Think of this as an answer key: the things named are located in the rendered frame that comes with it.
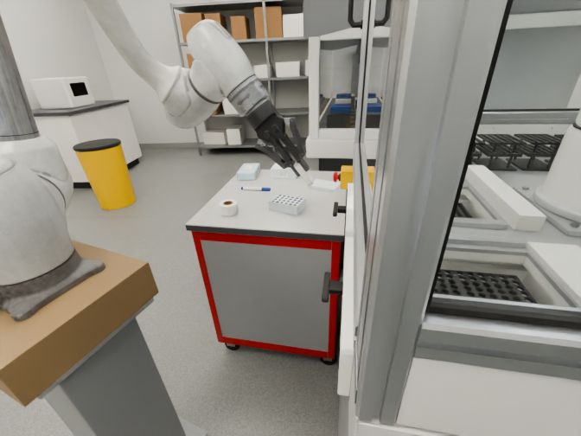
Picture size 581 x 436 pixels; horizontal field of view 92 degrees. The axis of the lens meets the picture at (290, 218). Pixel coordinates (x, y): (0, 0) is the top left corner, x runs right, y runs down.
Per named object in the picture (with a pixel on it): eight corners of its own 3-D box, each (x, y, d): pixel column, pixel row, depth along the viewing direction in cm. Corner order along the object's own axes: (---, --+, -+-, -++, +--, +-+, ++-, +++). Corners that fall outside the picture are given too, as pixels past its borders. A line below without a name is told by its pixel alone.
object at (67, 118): (43, 191, 349) (-12, 81, 290) (103, 162, 449) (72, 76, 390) (98, 190, 343) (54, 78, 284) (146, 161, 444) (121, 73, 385)
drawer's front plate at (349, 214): (343, 267, 70) (346, 229, 65) (346, 213, 95) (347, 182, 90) (350, 267, 70) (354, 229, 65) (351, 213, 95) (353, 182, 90)
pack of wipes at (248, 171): (255, 180, 141) (254, 171, 139) (237, 180, 142) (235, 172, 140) (260, 170, 154) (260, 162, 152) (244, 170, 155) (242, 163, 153)
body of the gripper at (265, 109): (239, 120, 69) (263, 151, 71) (264, 98, 65) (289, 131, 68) (248, 115, 75) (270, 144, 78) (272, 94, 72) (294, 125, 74)
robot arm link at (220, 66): (265, 68, 69) (233, 99, 77) (223, 7, 65) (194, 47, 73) (243, 78, 61) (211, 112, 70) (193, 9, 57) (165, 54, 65)
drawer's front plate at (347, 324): (337, 396, 43) (340, 349, 38) (342, 273, 68) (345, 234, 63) (348, 398, 43) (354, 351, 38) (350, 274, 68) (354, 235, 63)
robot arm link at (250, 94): (249, 75, 63) (265, 99, 64) (260, 73, 70) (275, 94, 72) (221, 101, 67) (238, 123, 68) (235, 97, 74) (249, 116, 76)
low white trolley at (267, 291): (218, 355, 141) (184, 224, 105) (255, 274, 195) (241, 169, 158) (335, 374, 131) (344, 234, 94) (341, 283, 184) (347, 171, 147)
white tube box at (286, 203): (269, 209, 112) (268, 201, 111) (278, 201, 119) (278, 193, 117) (296, 214, 107) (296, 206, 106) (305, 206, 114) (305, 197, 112)
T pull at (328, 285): (321, 304, 49) (321, 298, 49) (324, 275, 56) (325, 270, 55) (341, 306, 49) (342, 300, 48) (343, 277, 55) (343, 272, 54)
